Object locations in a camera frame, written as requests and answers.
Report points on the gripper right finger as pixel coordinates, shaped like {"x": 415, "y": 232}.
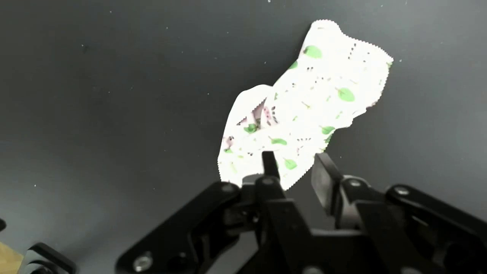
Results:
{"x": 418, "y": 213}

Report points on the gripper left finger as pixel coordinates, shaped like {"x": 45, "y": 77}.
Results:
{"x": 198, "y": 213}

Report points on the white cloth with leaf print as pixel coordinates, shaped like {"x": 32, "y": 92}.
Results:
{"x": 315, "y": 95}

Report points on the tan wooden piece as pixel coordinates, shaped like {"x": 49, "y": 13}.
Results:
{"x": 8, "y": 260}

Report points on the black frame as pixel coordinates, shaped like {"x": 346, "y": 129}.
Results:
{"x": 45, "y": 260}

